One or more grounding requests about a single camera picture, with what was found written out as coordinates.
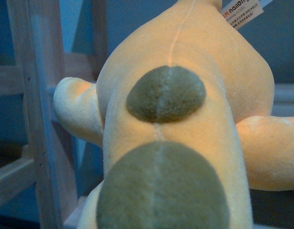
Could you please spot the yellow dinosaur plush toy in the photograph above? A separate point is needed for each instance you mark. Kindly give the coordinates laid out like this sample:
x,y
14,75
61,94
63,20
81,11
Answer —
x,y
182,110

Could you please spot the wooden shelf rack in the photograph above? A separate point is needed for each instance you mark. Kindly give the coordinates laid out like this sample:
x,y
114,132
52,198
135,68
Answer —
x,y
40,63

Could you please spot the white paper toy tag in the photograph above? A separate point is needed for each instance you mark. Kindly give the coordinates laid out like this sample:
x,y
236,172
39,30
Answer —
x,y
239,12

